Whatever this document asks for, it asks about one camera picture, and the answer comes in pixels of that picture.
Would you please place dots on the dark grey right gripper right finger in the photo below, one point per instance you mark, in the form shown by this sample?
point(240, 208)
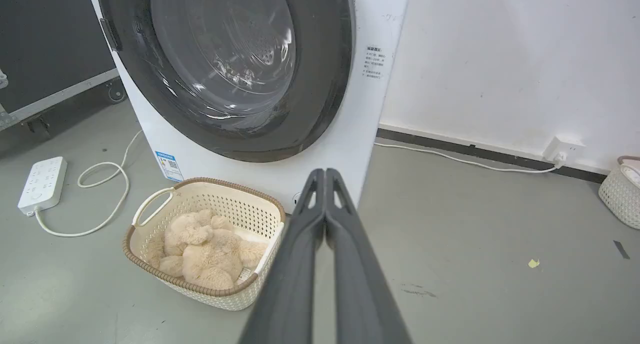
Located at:
point(357, 284)

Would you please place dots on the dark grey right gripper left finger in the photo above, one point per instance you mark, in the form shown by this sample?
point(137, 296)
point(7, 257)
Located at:
point(292, 284)

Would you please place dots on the white washing machine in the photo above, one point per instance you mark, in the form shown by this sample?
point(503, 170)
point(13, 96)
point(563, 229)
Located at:
point(345, 149)

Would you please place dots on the dark round washing machine door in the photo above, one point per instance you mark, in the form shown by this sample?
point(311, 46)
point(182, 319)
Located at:
point(320, 84)

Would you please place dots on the beige plush teddy bear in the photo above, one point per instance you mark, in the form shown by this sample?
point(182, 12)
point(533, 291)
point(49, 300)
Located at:
point(210, 254)

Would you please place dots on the cream perforated laundry basket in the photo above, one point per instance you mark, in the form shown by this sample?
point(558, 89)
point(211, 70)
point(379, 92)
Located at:
point(240, 199)

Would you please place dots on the yellow paper scrap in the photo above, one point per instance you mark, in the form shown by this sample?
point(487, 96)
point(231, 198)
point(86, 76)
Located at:
point(533, 263)

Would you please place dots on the black tape strip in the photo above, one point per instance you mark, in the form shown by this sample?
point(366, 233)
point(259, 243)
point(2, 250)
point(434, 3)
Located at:
point(621, 249)

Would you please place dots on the small white perforated basket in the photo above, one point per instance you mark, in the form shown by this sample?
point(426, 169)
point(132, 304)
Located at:
point(621, 194)

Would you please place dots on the black flight case on wheels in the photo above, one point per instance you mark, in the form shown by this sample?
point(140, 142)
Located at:
point(50, 49)

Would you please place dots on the white wall socket plug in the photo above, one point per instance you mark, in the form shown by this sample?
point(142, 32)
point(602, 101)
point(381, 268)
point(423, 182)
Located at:
point(562, 150)

